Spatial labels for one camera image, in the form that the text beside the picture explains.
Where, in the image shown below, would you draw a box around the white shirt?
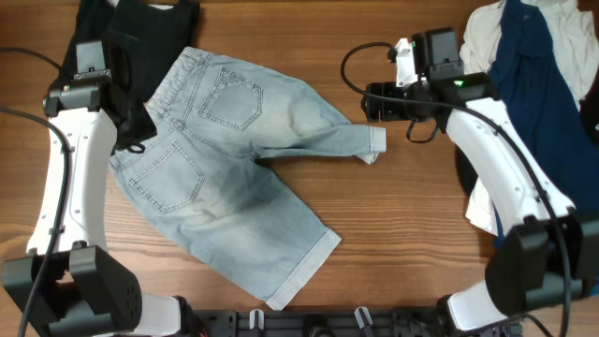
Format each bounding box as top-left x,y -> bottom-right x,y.
459,0 -> 599,235

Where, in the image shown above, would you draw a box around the navy blue garment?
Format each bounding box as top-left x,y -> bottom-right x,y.
489,0 -> 598,211

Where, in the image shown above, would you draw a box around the light blue denim shorts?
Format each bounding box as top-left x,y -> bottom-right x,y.
110,47 -> 387,311

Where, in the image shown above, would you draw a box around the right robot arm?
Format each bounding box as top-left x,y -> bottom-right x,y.
362,73 -> 598,336

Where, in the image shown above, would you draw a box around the folded black garment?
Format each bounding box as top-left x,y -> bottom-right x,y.
62,0 -> 200,101

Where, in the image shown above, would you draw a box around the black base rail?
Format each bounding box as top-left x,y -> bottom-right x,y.
186,306 -> 520,337

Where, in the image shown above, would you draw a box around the black garment at right edge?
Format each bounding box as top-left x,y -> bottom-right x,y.
580,95 -> 599,140

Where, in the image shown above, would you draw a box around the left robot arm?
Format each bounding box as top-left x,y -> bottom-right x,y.
2,74 -> 186,336

